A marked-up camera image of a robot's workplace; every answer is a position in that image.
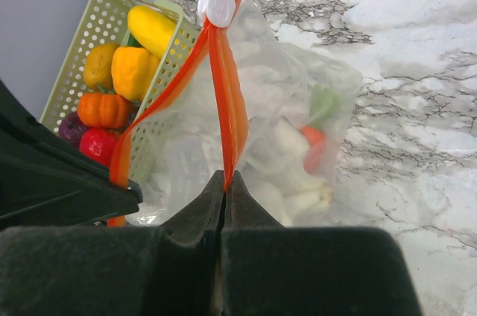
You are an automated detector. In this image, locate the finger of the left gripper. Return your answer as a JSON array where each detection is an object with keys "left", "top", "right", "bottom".
[{"left": 1, "top": 86, "right": 142, "bottom": 229}]

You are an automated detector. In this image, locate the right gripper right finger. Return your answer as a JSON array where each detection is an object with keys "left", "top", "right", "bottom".
[{"left": 221, "top": 173, "right": 422, "bottom": 315}]

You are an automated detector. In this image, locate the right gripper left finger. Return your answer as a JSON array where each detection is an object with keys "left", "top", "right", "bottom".
[{"left": 1, "top": 171, "right": 224, "bottom": 315}]

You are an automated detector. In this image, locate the small orange toy pumpkin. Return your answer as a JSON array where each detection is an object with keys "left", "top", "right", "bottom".
[{"left": 78, "top": 92, "right": 132, "bottom": 129}]

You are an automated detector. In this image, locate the orange toy fruit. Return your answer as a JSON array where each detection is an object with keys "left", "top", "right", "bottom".
[{"left": 83, "top": 42, "right": 119, "bottom": 90}]

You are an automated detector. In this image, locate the white toy vegetable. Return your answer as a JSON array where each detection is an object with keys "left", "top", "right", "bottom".
[{"left": 240, "top": 117, "right": 333, "bottom": 227}]

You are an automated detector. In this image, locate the yellow toy bell pepper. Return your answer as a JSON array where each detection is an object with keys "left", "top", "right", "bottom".
[{"left": 111, "top": 46, "right": 159, "bottom": 101}]

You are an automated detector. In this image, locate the orange toy carrot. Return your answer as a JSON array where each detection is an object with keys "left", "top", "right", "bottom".
[{"left": 300, "top": 84, "right": 340, "bottom": 174}]

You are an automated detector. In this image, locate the yellow toy squash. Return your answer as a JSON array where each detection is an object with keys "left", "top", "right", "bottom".
[{"left": 127, "top": 5, "right": 176, "bottom": 58}]

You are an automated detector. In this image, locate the clear zip top bag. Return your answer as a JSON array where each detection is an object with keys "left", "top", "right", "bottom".
[{"left": 111, "top": 0, "right": 362, "bottom": 226}]

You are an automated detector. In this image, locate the red toy tomato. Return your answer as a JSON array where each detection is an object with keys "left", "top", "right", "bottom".
[{"left": 79, "top": 127, "right": 119, "bottom": 168}]

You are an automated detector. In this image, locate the pale green plastic basket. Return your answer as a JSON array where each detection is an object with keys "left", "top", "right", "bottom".
[{"left": 39, "top": 0, "right": 204, "bottom": 190}]

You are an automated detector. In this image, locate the dark purple toy fruit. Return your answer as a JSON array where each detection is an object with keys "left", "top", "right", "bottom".
[{"left": 58, "top": 111, "right": 89, "bottom": 149}]

